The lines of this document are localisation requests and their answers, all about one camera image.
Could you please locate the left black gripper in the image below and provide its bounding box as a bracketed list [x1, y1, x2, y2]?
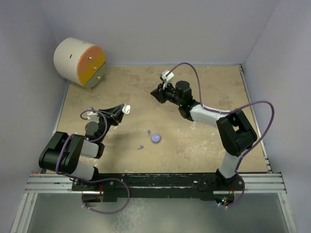
[96, 104, 125, 143]

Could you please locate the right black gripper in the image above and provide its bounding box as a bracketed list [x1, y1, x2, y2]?
[151, 81, 183, 107]

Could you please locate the white earbud charging case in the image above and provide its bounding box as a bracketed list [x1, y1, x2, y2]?
[122, 104, 131, 114]

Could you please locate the purple earbud charging case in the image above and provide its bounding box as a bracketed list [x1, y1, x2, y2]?
[151, 133, 161, 143]

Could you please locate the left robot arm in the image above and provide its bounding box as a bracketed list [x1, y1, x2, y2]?
[38, 103, 131, 190]

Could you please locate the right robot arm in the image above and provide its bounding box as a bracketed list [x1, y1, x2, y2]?
[150, 81, 258, 190]

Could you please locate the round drawer cabinet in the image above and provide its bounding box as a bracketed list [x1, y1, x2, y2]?
[53, 37, 106, 90]

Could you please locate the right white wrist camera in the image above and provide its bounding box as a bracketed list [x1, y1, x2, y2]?
[160, 70, 174, 90]

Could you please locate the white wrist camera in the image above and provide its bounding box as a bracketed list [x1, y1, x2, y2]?
[160, 70, 174, 90]
[86, 107, 99, 121]

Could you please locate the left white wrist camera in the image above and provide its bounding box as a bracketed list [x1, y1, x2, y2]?
[86, 107, 99, 121]

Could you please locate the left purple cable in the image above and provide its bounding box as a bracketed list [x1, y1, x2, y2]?
[55, 109, 132, 215]

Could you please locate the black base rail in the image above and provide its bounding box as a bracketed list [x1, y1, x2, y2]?
[72, 172, 245, 202]

